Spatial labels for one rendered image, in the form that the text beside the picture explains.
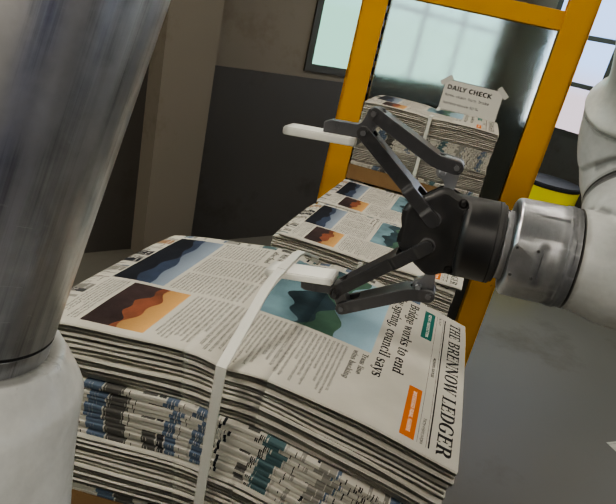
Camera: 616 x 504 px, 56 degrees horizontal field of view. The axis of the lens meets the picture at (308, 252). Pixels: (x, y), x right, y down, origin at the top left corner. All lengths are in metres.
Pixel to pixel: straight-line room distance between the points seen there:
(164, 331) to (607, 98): 0.45
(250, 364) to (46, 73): 0.31
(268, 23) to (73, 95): 3.35
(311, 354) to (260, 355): 0.05
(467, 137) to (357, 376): 1.17
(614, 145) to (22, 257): 0.49
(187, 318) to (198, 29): 2.70
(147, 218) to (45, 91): 3.07
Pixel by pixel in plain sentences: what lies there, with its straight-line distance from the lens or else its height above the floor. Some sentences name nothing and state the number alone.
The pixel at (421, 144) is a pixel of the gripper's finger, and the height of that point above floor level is 1.39.
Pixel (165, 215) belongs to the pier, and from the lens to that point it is 3.37.
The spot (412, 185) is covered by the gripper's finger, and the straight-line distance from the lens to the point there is 0.52.
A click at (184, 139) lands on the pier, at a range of 3.27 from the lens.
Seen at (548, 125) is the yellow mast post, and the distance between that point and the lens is 2.16.
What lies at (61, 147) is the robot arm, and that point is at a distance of 0.27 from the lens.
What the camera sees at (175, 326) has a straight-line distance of 0.54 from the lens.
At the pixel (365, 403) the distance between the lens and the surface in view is 0.50.
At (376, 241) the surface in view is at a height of 1.07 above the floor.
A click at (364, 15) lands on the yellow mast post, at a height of 1.51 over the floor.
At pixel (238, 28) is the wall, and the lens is 3.50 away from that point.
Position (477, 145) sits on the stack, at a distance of 1.62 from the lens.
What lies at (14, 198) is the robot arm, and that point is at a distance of 0.28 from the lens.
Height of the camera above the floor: 1.47
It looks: 22 degrees down
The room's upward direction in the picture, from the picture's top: 13 degrees clockwise
